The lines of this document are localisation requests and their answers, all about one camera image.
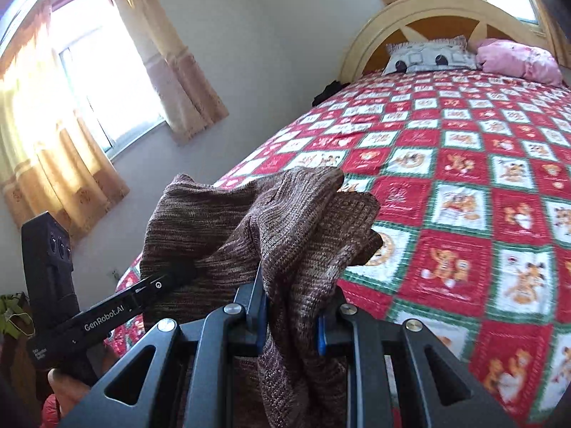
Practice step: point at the black item beside bed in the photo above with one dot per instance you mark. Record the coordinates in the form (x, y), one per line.
(329, 91)

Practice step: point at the beige side window right curtain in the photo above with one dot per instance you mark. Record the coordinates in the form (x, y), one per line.
(190, 102)

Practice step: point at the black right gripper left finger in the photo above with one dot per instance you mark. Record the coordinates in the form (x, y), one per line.
(178, 374)

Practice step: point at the pink pillow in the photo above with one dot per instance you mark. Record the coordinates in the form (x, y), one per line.
(513, 59)

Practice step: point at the grey patterned pillow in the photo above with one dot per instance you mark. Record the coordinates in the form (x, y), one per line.
(430, 56)

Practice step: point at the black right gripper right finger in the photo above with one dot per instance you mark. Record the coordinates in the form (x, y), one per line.
(402, 374)

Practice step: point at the green plant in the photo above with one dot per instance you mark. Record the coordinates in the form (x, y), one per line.
(15, 319)

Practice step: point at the yellow side window left curtain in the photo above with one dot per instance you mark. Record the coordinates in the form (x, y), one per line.
(50, 161)

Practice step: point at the cream wooden headboard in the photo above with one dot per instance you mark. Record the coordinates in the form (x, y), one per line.
(422, 20)

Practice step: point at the brown knitted sweater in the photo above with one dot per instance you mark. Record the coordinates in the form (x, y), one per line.
(297, 230)

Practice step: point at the side window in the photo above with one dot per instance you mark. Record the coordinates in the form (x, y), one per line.
(105, 73)

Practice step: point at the left hand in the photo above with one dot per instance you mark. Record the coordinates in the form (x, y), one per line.
(68, 391)

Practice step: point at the beige rear window right curtain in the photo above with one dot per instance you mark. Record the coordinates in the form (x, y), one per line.
(555, 40)

